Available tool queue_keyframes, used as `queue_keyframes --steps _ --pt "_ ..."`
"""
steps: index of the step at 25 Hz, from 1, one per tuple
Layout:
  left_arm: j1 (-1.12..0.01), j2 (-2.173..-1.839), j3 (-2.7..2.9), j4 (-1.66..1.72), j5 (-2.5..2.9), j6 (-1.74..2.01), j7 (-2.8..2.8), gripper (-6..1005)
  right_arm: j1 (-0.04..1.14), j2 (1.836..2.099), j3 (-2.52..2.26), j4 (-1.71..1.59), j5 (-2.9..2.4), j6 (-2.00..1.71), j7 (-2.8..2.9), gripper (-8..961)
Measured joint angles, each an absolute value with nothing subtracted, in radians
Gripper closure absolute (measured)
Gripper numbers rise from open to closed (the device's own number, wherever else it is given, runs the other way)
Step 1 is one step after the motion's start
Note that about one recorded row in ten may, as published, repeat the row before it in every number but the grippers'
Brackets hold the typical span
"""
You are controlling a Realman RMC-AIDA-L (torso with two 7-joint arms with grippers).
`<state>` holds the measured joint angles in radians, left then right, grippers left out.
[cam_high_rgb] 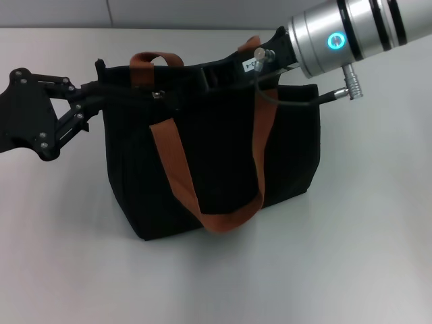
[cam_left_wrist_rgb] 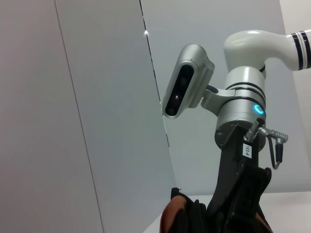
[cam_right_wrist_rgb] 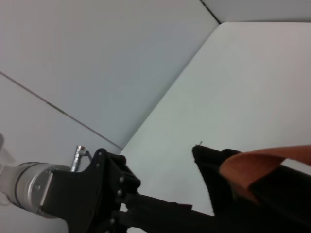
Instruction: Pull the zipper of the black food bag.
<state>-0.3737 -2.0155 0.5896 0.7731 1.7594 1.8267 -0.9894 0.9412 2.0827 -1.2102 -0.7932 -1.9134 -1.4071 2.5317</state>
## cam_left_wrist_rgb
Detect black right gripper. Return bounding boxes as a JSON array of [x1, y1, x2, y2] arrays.
[[206, 124, 273, 233]]

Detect black food bag brown handles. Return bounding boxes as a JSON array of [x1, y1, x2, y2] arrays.
[[161, 186, 274, 233]]

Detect right gripper cable with connectors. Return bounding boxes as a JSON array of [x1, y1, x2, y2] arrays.
[[243, 117, 289, 171]]

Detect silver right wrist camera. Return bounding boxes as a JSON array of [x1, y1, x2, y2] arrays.
[[161, 44, 216, 120]]

